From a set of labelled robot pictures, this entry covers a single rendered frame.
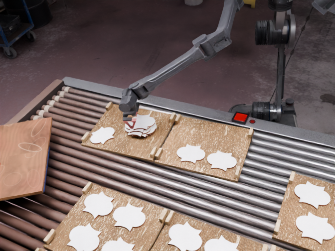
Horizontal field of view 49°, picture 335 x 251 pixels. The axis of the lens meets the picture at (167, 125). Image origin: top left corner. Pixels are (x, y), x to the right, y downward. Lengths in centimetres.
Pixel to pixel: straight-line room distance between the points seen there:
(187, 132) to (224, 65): 227
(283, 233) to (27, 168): 114
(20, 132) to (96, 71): 237
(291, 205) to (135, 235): 65
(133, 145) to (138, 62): 250
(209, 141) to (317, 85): 221
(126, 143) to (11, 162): 55
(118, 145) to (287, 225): 89
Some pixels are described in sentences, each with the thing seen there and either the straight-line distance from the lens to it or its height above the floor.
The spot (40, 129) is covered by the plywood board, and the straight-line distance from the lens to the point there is 198.
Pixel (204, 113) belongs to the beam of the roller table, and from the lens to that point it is 205.
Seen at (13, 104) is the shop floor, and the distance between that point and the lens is 417.
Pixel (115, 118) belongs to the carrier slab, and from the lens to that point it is 206.
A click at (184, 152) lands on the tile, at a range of 180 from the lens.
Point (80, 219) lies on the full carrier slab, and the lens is 166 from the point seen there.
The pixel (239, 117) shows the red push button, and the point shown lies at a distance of 200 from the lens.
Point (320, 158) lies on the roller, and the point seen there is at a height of 91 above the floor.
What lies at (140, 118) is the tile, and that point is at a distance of 194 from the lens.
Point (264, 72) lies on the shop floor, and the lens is 399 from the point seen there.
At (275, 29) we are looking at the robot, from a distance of 228.
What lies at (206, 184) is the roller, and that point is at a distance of 169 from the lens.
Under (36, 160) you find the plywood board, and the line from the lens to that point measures 182.
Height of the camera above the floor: 224
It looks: 42 degrees down
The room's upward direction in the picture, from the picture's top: 7 degrees counter-clockwise
